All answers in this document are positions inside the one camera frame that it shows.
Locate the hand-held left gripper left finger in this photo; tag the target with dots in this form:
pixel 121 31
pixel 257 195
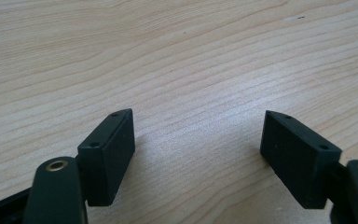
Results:
pixel 105 161

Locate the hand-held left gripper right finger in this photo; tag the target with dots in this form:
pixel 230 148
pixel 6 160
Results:
pixel 295 161

